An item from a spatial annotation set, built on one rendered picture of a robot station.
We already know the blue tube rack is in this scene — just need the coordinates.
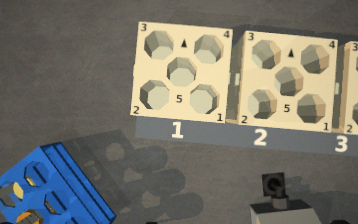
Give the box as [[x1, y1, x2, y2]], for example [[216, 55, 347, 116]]
[[0, 142, 117, 224]]

